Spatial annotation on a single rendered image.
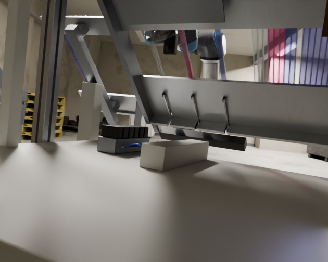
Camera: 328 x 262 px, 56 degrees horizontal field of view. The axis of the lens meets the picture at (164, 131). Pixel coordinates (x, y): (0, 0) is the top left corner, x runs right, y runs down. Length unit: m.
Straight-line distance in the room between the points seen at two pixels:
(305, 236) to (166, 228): 0.14
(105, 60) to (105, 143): 9.71
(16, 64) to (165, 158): 0.36
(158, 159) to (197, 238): 0.30
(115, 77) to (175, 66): 1.93
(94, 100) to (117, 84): 9.03
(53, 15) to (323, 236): 0.72
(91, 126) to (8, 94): 0.56
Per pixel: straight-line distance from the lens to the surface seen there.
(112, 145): 0.71
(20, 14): 0.72
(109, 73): 10.32
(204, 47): 1.63
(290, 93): 0.98
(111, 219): 0.31
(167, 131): 1.23
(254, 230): 0.33
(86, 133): 1.22
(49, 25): 0.84
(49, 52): 0.82
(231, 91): 1.02
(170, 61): 10.13
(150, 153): 0.57
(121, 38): 1.02
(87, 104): 1.22
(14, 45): 0.71
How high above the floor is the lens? 0.72
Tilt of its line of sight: 3 degrees down
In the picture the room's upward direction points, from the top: 6 degrees clockwise
